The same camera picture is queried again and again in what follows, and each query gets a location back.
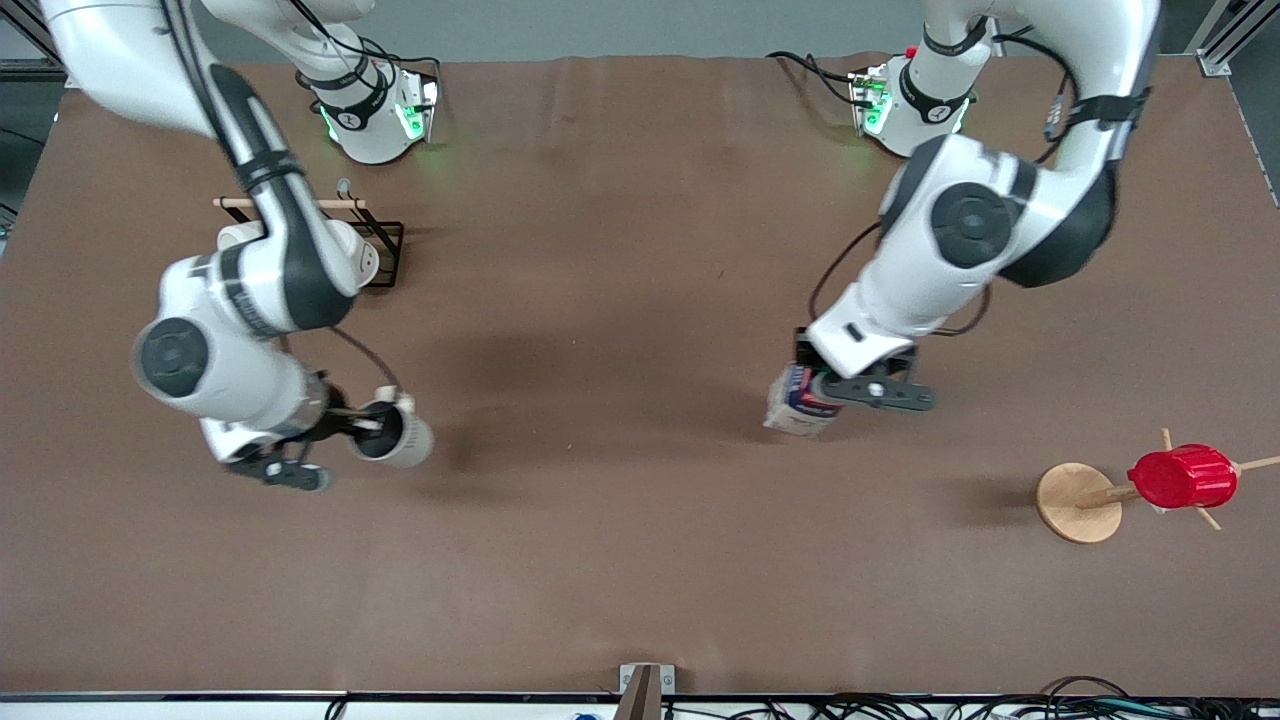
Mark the metal table edge bracket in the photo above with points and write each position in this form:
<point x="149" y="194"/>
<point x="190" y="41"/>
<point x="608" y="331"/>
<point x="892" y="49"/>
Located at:
<point x="645" y="685"/>

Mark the wooden cup tree stand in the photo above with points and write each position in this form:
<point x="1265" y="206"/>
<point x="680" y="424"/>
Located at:
<point x="1078" y="502"/>

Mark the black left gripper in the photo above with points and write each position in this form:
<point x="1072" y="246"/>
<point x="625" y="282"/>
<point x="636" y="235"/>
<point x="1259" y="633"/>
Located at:
<point x="803" y="349"/>

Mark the aluminium frame profile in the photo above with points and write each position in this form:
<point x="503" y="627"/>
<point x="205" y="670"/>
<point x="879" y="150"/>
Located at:
<point x="30" y="70"/>
<point x="1215" y="62"/>

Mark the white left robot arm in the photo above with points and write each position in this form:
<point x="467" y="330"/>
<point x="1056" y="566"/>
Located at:
<point x="1000" y="230"/>

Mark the white cup with dot print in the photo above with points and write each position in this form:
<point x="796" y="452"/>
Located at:
<point x="235" y="237"/>

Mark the red plastic cup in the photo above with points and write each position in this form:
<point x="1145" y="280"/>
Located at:
<point x="1185" y="477"/>

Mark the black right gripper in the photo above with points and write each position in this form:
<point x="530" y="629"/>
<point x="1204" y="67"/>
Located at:
<point x="331" y="420"/>

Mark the blue white milk carton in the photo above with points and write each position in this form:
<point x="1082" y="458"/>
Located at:
<point x="800" y="412"/>

